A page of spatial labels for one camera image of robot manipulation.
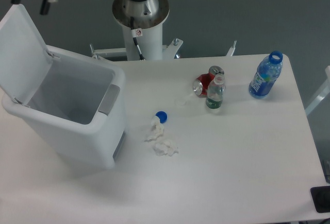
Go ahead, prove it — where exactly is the clear bottle cap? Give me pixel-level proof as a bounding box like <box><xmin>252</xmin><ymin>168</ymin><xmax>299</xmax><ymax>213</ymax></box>
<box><xmin>175</xmin><ymin>98</ymin><xmax>187</xmax><ymax>106</ymax></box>

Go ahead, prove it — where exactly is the white frame right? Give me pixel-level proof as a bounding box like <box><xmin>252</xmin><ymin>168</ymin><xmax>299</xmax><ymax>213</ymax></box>
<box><xmin>305</xmin><ymin>66</ymin><xmax>329</xmax><ymax>116</ymax></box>

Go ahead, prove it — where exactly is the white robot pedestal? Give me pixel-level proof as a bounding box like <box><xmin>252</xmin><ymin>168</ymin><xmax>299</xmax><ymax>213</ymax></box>
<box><xmin>89</xmin><ymin>0</ymin><xmax>238</xmax><ymax>61</ymax></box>

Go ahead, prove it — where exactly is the black cable on pedestal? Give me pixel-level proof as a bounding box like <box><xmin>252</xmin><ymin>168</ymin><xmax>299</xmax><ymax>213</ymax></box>
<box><xmin>129</xmin><ymin>16</ymin><xmax>145</xmax><ymax>61</ymax></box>

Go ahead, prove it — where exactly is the large blue drink bottle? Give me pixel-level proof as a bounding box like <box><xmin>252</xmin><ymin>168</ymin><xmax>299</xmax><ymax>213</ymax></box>
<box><xmin>249</xmin><ymin>50</ymin><xmax>283</xmax><ymax>99</ymax></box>

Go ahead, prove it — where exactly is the small clear green-label bottle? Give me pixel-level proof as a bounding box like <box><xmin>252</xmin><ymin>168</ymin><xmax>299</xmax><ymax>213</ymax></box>
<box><xmin>205</xmin><ymin>73</ymin><xmax>225</xmax><ymax>110</ymax></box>

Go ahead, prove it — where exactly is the white trash can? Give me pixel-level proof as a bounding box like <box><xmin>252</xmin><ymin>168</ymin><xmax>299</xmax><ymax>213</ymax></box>
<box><xmin>1</xmin><ymin>4</ymin><xmax>127</xmax><ymax>168</ymax></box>

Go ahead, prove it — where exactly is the crumpled white tissue lower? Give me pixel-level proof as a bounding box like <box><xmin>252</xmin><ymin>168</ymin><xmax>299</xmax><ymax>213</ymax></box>
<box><xmin>153</xmin><ymin>139</ymin><xmax>179</xmax><ymax>157</ymax></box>

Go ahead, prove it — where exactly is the crushed red soda can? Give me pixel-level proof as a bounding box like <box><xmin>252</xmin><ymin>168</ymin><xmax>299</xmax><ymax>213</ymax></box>
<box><xmin>192</xmin><ymin>65</ymin><xmax>224</xmax><ymax>97</ymax></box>

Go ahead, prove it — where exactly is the crumpled white tissue upper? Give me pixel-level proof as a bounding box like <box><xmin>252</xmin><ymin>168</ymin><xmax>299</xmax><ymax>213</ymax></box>
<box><xmin>145</xmin><ymin>116</ymin><xmax>164</xmax><ymax>142</ymax></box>

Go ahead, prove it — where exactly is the crumpled white tissue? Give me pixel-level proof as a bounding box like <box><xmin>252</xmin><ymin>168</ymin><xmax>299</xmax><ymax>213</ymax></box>
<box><xmin>145</xmin><ymin>116</ymin><xmax>164</xmax><ymax>142</ymax></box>
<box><xmin>153</xmin><ymin>139</ymin><xmax>179</xmax><ymax>157</ymax></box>

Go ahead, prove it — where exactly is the blue bottle cap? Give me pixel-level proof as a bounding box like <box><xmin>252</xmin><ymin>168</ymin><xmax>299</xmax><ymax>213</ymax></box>
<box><xmin>155</xmin><ymin>111</ymin><xmax>168</xmax><ymax>124</ymax></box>

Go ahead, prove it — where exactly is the black device at edge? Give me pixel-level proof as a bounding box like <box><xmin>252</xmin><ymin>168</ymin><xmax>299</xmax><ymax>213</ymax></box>
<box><xmin>310</xmin><ymin>185</ymin><xmax>329</xmax><ymax>213</ymax></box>

